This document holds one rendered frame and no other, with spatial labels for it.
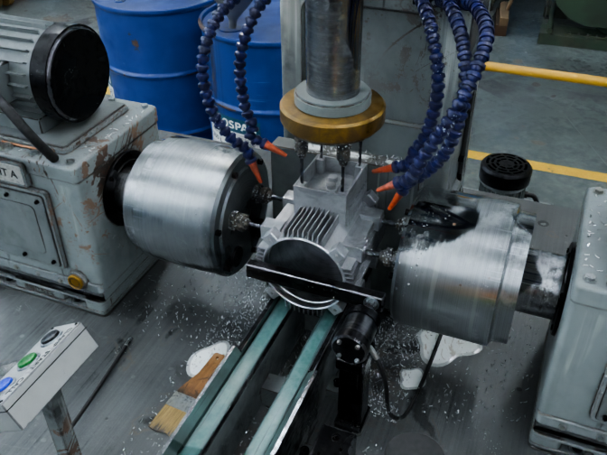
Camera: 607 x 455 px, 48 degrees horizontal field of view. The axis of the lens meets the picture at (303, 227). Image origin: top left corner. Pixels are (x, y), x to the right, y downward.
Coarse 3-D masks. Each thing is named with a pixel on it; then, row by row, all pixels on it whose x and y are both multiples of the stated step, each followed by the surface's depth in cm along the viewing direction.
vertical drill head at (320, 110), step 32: (320, 0) 102; (352, 0) 102; (320, 32) 105; (352, 32) 105; (320, 64) 108; (352, 64) 108; (288, 96) 118; (320, 96) 111; (352, 96) 112; (288, 128) 113; (320, 128) 109; (352, 128) 109
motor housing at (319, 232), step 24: (288, 216) 127; (312, 216) 121; (384, 216) 131; (288, 240) 132; (312, 240) 116; (336, 240) 119; (288, 264) 131; (312, 264) 135; (336, 264) 117; (360, 264) 120; (288, 288) 128; (312, 312) 126
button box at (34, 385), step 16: (64, 336) 100; (80, 336) 102; (48, 352) 97; (64, 352) 99; (80, 352) 101; (16, 368) 97; (32, 368) 95; (48, 368) 96; (64, 368) 98; (16, 384) 93; (32, 384) 94; (48, 384) 96; (64, 384) 98; (0, 400) 91; (16, 400) 92; (32, 400) 93; (48, 400) 95; (0, 416) 92; (16, 416) 91; (32, 416) 93
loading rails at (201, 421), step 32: (256, 320) 124; (288, 320) 129; (320, 320) 126; (256, 352) 119; (288, 352) 133; (320, 352) 118; (224, 384) 114; (256, 384) 119; (288, 384) 113; (320, 384) 120; (192, 416) 107; (224, 416) 109; (288, 416) 106; (192, 448) 103; (224, 448) 112; (256, 448) 103; (288, 448) 107
